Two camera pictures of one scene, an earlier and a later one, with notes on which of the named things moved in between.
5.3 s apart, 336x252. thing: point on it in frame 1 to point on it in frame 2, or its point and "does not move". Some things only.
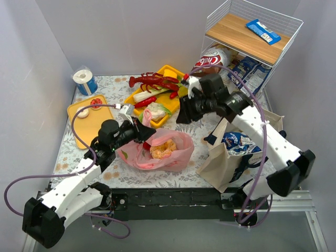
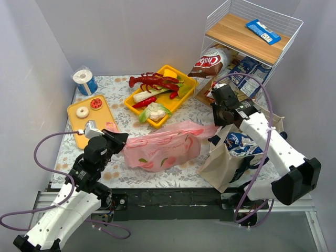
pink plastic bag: (163, 150) does not move
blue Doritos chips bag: (238, 144) does not move
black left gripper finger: (142, 133) to (116, 140)
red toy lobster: (154, 81) does not move
